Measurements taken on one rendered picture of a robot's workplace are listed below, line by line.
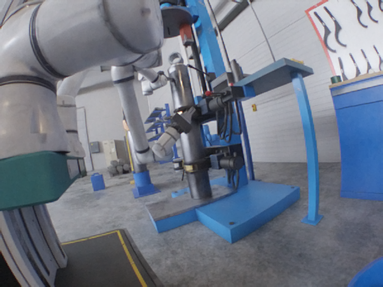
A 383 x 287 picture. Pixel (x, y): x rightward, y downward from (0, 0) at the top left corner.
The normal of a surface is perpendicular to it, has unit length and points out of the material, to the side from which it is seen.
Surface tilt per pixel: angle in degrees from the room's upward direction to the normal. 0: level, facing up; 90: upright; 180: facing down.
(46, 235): 90
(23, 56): 137
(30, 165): 90
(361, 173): 90
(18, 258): 90
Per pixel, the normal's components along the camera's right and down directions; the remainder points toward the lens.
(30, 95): 0.92, -0.21
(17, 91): 0.82, -0.18
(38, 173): 0.54, -0.09
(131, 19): 0.22, 0.80
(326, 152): -0.89, 0.18
